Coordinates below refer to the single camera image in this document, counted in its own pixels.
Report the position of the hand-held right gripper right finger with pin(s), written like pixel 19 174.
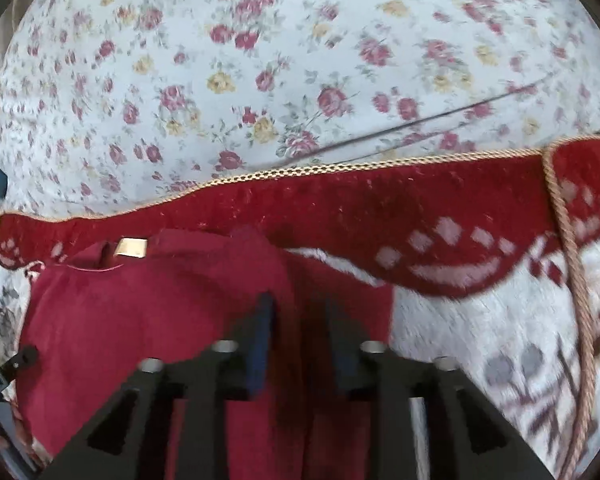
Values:
pixel 341 360

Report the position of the dark red small garment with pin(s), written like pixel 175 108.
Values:
pixel 130 320

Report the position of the floral bed sheet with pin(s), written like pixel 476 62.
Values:
pixel 230 110

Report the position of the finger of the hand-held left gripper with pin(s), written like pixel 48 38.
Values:
pixel 17 362

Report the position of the red and white plush blanket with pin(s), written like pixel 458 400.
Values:
pixel 380 210

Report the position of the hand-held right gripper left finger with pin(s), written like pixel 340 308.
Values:
pixel 261 345

